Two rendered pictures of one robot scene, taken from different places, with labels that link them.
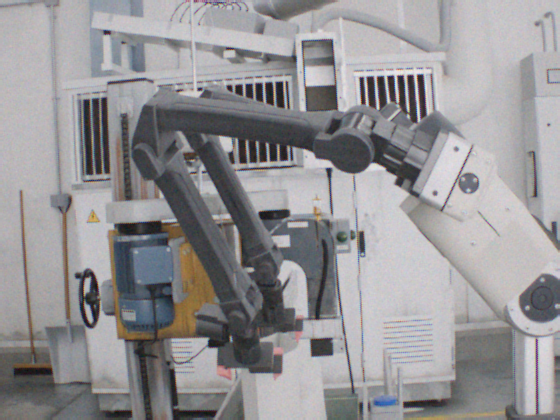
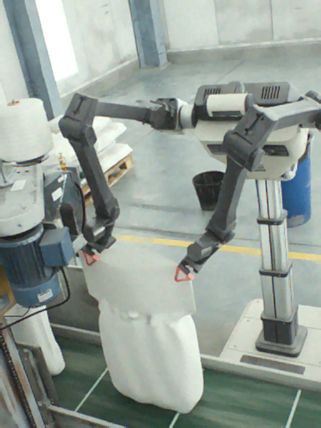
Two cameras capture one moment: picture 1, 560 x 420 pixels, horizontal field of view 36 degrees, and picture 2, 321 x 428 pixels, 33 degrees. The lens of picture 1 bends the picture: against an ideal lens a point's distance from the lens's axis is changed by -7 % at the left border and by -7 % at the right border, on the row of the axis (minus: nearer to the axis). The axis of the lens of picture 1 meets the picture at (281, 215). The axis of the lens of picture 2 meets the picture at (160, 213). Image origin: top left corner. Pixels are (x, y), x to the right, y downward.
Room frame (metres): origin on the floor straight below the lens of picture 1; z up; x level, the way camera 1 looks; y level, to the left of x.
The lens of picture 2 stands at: (1.27, 1.52, 2.03)
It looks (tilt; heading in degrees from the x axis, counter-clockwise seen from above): 26 degrees down; 296
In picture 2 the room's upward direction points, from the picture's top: 10 degrees counter-clockwise
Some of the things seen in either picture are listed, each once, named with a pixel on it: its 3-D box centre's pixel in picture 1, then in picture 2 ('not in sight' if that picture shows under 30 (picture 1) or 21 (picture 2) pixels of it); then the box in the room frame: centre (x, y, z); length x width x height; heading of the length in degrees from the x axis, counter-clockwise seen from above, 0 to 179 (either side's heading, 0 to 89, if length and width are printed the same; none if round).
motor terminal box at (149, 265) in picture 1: (151, 269); (58, 250); (2.23, 0.33, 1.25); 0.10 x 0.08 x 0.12; 110
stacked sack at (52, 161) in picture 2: not in sight; (59, 147); (4.07, -2.38, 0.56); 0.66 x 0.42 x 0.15; 85
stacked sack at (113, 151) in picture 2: not in sight; (101, 158); (4.03, -2.98, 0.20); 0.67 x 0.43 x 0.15; 85
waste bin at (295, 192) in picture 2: not in sight; (282, 178); (2.04, -2.24, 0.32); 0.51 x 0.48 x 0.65; 85
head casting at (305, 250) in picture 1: (292, 260); (33, 205); (2.56, -0.02, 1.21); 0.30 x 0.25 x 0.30; 175
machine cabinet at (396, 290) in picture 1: (268, 237); not in sight; (5.71, 0.09, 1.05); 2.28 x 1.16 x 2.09; 85
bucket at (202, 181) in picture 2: not in sight; (211, 191); (2.68, -2.39, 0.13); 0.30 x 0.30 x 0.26
